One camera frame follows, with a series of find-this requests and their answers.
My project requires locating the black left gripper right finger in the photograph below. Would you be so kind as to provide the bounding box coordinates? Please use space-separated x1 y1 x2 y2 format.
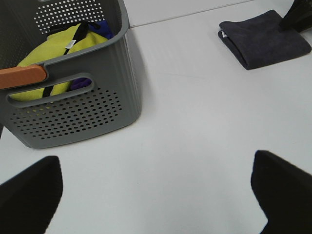
251 150 312 234

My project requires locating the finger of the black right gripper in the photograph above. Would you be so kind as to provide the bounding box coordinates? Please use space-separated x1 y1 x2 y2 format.
279 0 312 32

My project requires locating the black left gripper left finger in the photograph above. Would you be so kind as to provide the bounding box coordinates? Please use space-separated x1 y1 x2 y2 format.
0 156 63 234

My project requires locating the dark grey towel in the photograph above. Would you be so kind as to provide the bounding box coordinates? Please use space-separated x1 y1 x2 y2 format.
218 10 312 70

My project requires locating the grey perforated plastic basket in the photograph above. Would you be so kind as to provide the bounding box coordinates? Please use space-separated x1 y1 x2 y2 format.
0 0 141 149

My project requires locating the yellow-green towel in basket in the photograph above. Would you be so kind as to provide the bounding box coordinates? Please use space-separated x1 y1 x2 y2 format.
10 23 108 101

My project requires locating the purple towel in basket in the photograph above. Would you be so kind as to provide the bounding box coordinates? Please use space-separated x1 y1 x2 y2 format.
71 20 115 91

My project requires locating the orange basket handle grip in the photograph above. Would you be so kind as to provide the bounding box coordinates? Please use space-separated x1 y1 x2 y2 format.
0 65 47 89

